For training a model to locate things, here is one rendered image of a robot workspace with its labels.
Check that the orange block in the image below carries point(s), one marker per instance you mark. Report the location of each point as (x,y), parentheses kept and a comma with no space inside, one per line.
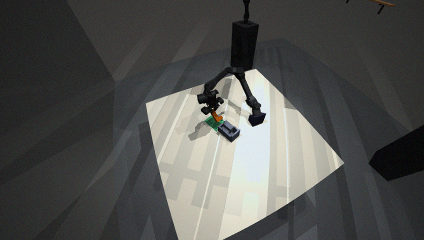
(215,116)

